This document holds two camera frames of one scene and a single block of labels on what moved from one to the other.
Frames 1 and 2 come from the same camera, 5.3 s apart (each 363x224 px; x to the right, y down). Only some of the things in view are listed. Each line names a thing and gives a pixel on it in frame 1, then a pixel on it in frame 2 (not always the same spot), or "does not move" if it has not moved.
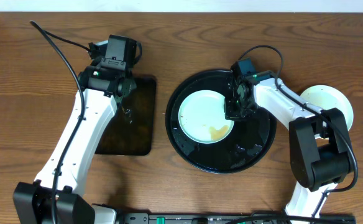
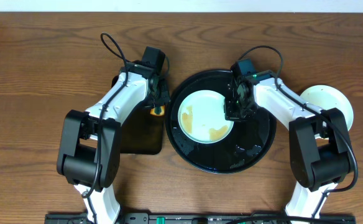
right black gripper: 232,109 does not move
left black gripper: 124,88 → 160,98
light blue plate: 326,97 does not move
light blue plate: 202,117 does not move
